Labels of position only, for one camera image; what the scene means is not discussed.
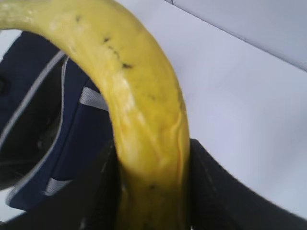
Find yellow banana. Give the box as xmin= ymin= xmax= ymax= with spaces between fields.
xmin=0 ymin=0 xmax=190 ymax=230

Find navy blue lunch bag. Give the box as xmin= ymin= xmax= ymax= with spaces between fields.
xmin=0 ymin=32 xmax=113 ymax=211

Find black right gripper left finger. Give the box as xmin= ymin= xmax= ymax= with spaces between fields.
xmin=0 ymin=140 xmax=120 ymax=230

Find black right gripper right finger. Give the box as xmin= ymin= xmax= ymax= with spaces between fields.
xmin=190 ymin=139 xmax=307 ymax=230

